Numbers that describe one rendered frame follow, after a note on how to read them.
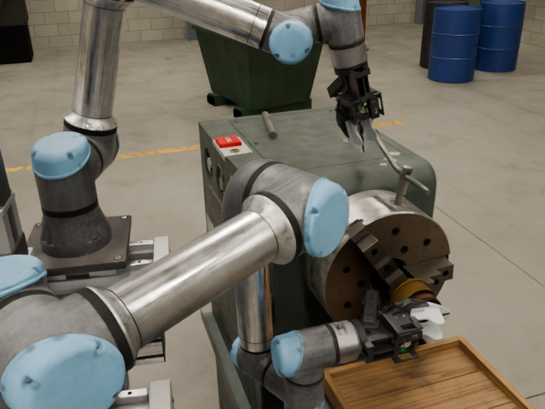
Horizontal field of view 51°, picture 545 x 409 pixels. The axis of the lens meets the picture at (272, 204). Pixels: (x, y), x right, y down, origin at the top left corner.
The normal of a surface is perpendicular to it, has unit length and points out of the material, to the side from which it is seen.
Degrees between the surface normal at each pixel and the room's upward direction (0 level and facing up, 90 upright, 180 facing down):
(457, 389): 0
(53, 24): 90
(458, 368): 0
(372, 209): 12
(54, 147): 8
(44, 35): 90
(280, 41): 90
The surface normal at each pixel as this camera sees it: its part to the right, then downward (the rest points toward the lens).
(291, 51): -0.07, 0.44
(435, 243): 0.32, 0.40
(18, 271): -0.11, -0.93
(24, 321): -0.18, -0.81
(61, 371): 0.59, 0.35
